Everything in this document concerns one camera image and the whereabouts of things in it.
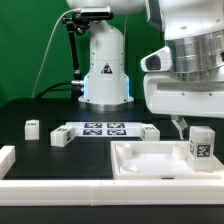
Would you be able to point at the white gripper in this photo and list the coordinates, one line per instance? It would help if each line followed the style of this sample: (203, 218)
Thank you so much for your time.
(165, 94)

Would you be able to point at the white square tabletop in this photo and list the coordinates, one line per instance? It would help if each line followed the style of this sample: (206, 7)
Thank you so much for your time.
(156, 160)

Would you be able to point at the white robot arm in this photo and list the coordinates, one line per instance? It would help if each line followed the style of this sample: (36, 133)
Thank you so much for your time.
(184, 78)

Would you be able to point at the white U-shaped fence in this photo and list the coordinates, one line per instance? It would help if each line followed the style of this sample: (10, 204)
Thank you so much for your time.
(103, 192)

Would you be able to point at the white marker base plate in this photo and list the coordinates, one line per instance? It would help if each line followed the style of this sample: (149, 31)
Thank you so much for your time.
(106, 129)

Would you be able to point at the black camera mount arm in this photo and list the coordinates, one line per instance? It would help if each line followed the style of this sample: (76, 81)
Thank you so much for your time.
(73, 30)

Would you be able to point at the grey camera on mount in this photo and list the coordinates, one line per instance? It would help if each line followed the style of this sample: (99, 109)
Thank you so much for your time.
(95, 13)

